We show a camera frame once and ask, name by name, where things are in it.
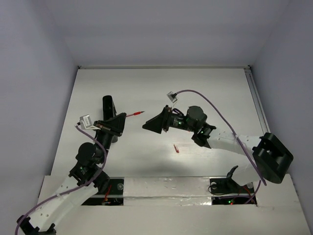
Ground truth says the black stationery container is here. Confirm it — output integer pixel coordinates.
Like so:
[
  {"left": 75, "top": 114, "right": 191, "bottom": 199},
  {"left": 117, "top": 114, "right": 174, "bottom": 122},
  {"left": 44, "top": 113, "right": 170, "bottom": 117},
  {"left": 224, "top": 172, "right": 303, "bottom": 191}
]
[{"left": 102, "top": 95, "right": 116, "bottom": 121}]

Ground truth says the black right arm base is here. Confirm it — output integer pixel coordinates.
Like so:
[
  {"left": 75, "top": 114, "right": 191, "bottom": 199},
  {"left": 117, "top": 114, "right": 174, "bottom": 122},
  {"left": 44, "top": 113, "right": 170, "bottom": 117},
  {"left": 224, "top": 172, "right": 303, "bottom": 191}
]
[{"left": 207, "top": 165, "right": 257, "bottom": 205}]

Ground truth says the clear red gel pen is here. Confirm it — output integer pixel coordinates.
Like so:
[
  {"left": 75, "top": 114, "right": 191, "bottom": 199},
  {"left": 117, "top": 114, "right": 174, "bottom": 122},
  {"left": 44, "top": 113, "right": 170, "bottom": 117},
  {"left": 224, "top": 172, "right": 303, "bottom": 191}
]
[{"left": 126, "top": 111, "right": 145, "bottom": 118}]

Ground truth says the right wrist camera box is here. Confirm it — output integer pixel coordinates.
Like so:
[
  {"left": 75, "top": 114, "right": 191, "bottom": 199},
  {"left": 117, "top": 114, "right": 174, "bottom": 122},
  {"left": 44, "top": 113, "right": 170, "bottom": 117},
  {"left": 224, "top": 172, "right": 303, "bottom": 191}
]
[{"left": 167, "top": 92, "right": 178, "bottom": 107}]

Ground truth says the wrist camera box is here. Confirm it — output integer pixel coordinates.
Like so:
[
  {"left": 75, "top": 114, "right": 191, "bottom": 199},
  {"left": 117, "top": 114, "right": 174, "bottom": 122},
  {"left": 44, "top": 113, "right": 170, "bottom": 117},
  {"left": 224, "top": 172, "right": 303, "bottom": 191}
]
[
  {"left": 167, "top": 92, "right": 178, "bottom": 107},
  {"left": 76, "top": 115, "right": 94, "bottom": 130}
]

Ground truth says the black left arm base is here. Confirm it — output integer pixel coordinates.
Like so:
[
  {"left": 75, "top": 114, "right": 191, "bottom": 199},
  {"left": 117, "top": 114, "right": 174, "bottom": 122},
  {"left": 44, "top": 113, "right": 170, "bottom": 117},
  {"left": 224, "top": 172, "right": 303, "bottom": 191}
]
[{"left": 82, "top": 178, "right": 124, "bottom": 206}]

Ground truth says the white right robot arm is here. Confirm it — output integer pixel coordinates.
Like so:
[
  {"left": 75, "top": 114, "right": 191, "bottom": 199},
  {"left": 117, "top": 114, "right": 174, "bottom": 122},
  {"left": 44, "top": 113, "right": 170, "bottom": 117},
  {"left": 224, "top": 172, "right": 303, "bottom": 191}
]
[{"left": 142, "top": 106, "right": 293, "bottom": 192}]

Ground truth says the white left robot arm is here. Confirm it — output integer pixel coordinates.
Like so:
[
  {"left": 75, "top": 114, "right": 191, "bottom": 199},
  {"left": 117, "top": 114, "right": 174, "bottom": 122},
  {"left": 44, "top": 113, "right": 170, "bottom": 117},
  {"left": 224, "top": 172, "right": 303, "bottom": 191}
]
[{"left": 15, "top": 113, "right": 127, "bottom": 235}]

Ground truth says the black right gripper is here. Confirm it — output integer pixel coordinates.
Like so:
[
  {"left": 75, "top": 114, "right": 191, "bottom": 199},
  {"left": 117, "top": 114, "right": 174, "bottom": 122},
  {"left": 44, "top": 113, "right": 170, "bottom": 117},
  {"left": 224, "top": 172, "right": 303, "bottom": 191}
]
[{"left": 143, "top": 104, "right": 197, "bottom": 132}]

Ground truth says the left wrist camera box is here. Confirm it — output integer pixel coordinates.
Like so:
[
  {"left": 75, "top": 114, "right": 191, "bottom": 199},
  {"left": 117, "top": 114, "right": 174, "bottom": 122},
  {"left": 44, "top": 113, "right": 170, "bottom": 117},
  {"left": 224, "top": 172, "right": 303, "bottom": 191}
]
[{"left": 76, "top": 115, "right": 94, "bottom": 130}]

